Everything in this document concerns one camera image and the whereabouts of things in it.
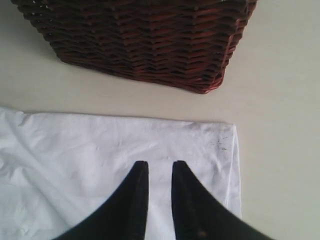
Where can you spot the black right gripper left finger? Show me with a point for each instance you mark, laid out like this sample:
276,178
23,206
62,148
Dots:
123,216

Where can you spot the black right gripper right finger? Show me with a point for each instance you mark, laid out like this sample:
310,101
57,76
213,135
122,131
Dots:
197,215

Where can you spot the white t-shirt red lettering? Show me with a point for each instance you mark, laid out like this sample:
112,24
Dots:
56,169

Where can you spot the dark brown wicker basket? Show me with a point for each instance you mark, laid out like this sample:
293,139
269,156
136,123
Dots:
186,44

